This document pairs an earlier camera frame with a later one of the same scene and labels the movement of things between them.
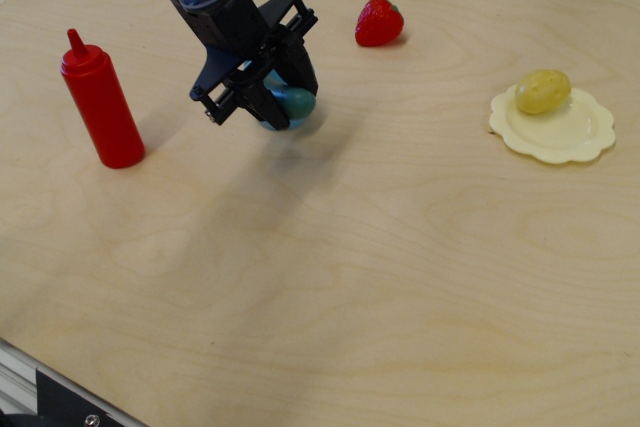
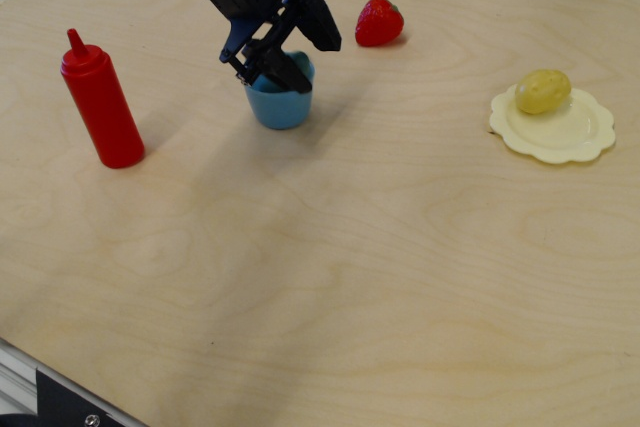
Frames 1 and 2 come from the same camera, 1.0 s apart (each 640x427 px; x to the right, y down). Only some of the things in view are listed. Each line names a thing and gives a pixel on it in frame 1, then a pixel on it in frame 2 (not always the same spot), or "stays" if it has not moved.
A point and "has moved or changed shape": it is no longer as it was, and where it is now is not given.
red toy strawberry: [379, 22] stays
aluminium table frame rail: [18, 386] stays
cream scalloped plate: [578, 131] stays
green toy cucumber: [297, 102] has moved or changed shape
